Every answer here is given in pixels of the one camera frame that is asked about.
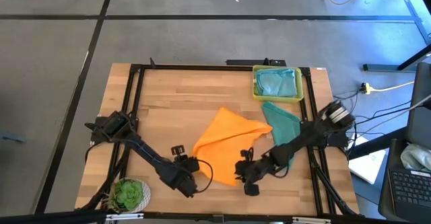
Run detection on white flat box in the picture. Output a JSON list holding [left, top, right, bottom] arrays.
[[347, 135, 387, 186]]

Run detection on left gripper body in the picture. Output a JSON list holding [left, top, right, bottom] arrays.
[[170, 144, 195, 176]]

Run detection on black left camera cable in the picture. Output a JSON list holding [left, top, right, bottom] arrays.
[[193, 158, 214, 194]]

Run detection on dark flat scrap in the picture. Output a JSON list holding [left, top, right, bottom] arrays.
[[1, 135, 27, 145]]

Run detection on grey metal bar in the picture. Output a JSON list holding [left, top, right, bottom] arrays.
[[397, 0, 431, 46]]

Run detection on blue microfiber towel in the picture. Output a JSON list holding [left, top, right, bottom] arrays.
[[255, 68, 298, 98]]

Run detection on grey cable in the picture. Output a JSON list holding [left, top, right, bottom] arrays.
[[387, 94, 431, 122]]

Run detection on orange microfiber towel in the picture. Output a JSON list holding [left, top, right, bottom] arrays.
[[192, 106, 273, 187]]

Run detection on black aluminium table frame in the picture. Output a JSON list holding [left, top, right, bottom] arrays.
[[75, 61, 360, 218]]

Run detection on pale crumpled cloth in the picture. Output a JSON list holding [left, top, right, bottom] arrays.
[[399, 143, 431, 173]]

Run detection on silver metal bracket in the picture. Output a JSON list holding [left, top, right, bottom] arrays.
[[105, 213, 145, 222], [291, 216, 333, 224]]

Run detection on yellow power socket with cord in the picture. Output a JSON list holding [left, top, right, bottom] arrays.
[[359, 81, 416, 96]]

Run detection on black laptop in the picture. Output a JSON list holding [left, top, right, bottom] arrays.
[[376, 138, 431, 223]]

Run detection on yellow plastic tray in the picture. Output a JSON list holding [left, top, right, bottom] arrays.
[[251, 64, 304, 103]]

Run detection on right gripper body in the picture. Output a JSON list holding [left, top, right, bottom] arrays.
[[240, 147, 267, 198]]

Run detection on black horizontal beam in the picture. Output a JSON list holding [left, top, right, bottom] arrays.
[[0, 209, 431, 224]]

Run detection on black diagonal bar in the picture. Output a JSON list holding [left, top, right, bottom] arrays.
[[346, 126, 407, 160]]

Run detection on black desk leg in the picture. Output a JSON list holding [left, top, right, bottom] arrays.
[[362, 43, 431, 72]]

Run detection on teal microfiber towel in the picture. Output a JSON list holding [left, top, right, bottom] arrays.
[[261, 101, 302, 170]]

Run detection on succulent in white pot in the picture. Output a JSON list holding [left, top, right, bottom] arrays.
[[106, 176, 152, 213]]

